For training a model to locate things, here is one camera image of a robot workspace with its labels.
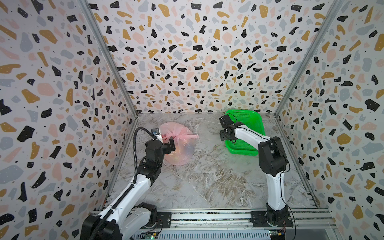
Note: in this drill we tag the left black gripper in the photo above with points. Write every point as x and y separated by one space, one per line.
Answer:
167 149

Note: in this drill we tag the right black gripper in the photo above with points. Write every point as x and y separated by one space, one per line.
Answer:
226 126

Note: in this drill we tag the pink plastic bag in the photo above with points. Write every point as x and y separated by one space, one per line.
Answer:
185 142

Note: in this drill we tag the green plastic basket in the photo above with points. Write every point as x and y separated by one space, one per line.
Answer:
248 135

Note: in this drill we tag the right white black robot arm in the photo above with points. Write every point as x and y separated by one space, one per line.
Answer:
272 161

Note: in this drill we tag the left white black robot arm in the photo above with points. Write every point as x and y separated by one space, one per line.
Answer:
123 218

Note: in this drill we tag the small circuit board left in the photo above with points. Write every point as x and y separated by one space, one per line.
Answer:
149 236

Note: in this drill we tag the small circuit board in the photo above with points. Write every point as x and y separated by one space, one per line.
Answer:
149 236
277 235

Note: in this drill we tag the small circuit board right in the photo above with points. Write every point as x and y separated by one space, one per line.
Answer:
277 235

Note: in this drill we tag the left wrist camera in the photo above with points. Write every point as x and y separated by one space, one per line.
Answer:
157 133

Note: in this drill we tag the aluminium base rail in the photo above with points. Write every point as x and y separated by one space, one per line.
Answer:
240 224

